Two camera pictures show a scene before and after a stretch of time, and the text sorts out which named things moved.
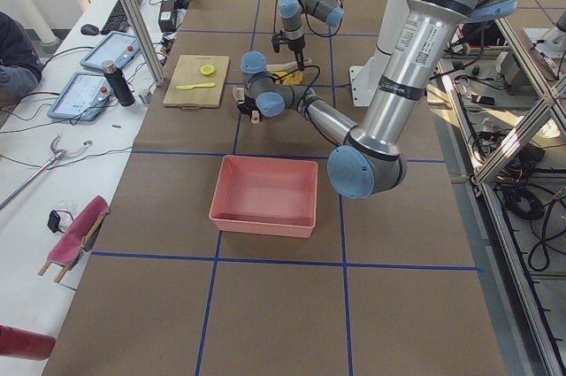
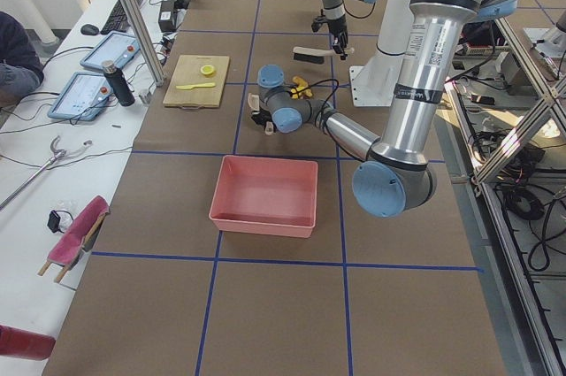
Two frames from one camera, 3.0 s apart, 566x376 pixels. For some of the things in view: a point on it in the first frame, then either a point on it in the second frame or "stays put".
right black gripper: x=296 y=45 -> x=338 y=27
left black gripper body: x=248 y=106 -> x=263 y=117
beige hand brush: x=286 y=66 -> x=316 y=56
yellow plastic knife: x=190 y=87 stays put
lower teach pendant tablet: x=83 y=95 stays put
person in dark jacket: x=20 y=66 stays put
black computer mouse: x=89 y=29 stays put
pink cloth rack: x=84 y=226 stays put
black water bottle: x=118 y=82 stays put
